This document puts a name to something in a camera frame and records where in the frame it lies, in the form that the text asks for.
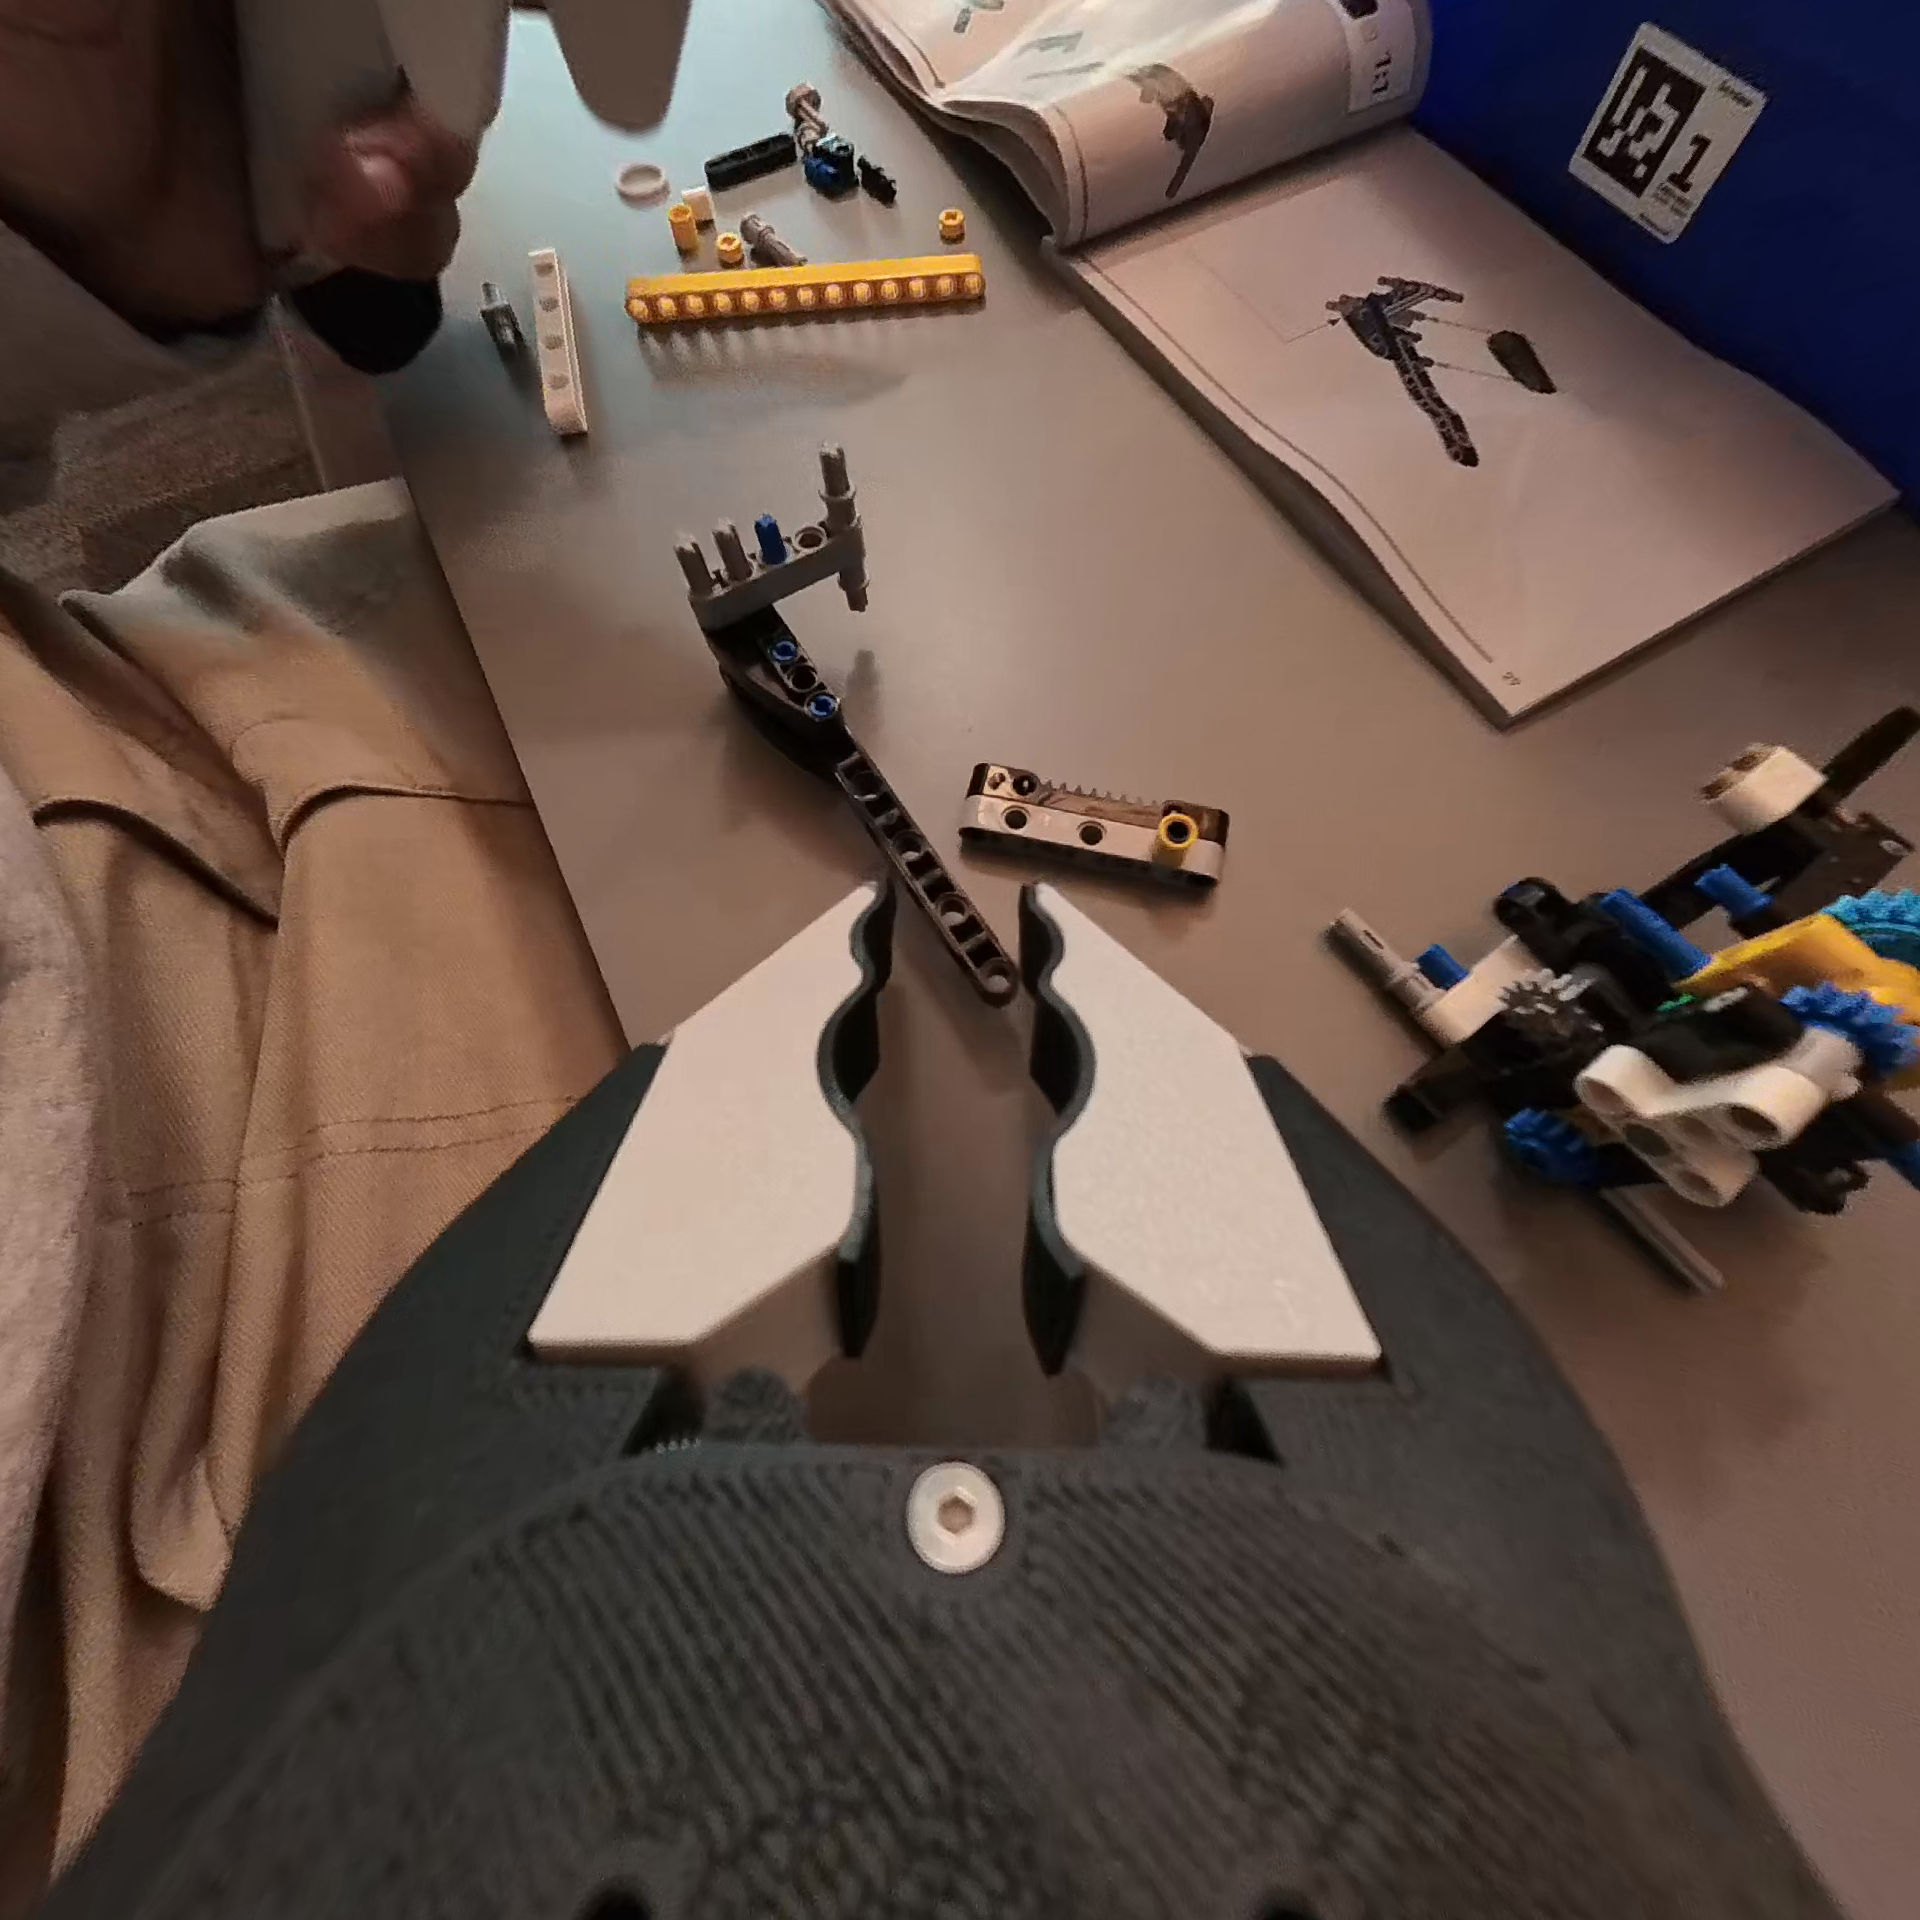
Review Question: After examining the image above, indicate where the white lego beam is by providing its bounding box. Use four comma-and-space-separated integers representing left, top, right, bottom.
528, 246, 590, 442

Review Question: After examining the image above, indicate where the lego instruction booklet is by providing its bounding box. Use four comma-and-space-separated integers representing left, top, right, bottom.
816, 0, 1905, 732

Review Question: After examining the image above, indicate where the blue storage bin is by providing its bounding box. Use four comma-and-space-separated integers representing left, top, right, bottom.
1417, 0, 1920, 518

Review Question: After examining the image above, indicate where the person's left hand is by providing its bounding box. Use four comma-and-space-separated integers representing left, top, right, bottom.
0, 0, 470, 328

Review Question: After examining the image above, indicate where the long yellow lego beam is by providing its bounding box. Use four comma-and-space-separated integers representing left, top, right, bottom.
624, 256, 988, 326

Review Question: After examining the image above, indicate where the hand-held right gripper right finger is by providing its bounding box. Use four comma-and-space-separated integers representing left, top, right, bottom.
1018, 883, 1386, 1420

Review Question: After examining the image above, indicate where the person's grey sweatshirt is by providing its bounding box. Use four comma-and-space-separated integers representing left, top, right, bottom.
0, 779, 99, 1354

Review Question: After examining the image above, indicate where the multicolour lego vehicle assembly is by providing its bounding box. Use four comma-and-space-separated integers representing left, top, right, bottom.
1328, 704, 1920, 1291

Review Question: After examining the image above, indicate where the lego gear rack beam assembly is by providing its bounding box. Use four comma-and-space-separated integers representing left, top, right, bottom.
961, 759, 1232, 890

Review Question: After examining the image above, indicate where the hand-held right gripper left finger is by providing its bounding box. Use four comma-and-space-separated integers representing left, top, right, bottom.
525, 883, 899, 1404

